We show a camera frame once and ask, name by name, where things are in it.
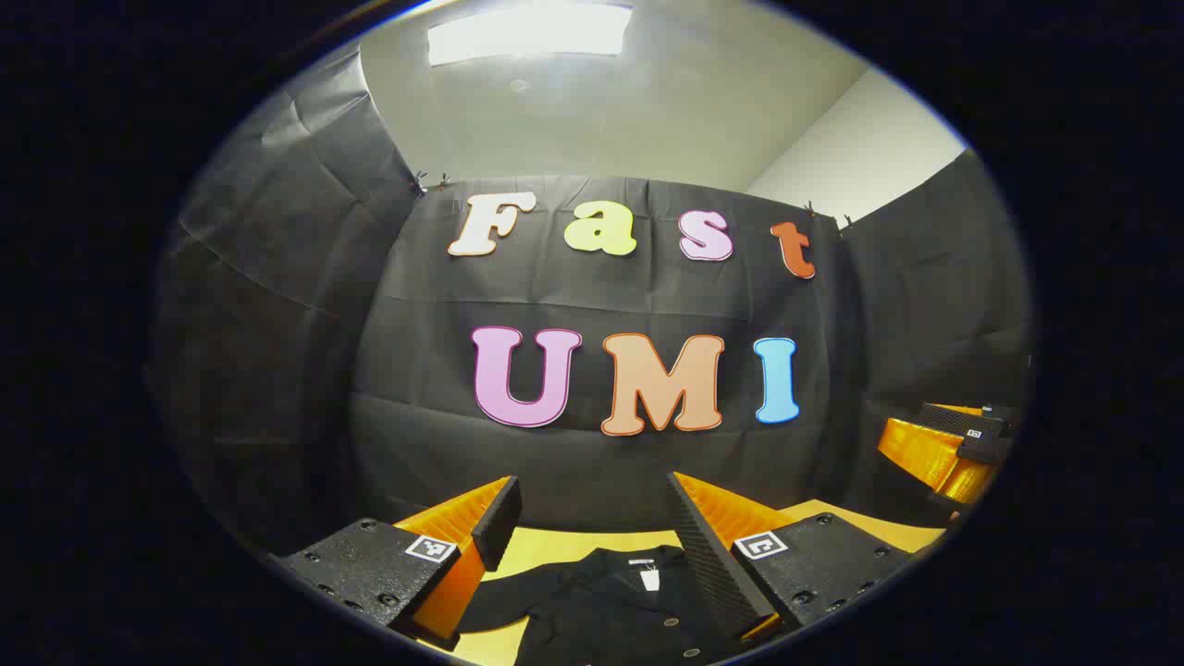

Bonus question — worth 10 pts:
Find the black backdrop cloth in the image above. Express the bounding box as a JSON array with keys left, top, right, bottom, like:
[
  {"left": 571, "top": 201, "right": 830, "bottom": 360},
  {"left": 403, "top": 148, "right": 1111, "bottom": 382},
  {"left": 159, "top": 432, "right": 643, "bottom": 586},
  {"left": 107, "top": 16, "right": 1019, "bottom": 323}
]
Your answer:
[{"left": 148, "top": 42, "right": 1035, "bottom": 556}]

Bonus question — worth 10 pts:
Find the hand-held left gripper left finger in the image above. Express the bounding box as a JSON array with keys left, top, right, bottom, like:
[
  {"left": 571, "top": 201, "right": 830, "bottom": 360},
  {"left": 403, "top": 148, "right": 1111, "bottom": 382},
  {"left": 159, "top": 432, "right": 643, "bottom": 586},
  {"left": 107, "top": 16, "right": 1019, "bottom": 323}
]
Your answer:
[{"left": 268, "top": 475, "right": 524, "bottom": 651}]

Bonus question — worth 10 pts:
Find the black button shirt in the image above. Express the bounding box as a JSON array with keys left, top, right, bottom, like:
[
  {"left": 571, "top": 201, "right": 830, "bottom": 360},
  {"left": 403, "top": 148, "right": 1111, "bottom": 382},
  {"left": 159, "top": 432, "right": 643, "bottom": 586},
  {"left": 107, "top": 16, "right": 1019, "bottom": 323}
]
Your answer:
[{"left": 458, "top": 546, "right": 741, "bottom": 666}]

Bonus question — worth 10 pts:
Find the ceiling light panel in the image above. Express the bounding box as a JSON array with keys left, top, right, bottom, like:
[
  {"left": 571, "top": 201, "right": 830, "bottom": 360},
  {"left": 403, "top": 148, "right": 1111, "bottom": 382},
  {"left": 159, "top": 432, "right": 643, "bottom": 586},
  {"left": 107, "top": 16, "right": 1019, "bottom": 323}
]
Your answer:
[{"left": 427, "top": 2, "right": 635, "bottom": 68}]

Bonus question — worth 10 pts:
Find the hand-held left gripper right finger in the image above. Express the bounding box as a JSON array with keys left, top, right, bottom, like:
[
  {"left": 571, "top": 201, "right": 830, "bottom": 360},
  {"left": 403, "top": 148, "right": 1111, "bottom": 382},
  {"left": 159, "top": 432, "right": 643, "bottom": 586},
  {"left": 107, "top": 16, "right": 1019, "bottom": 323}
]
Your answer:
[{"left": 666, "top": 472, "right": 926, "bottom": 644}]

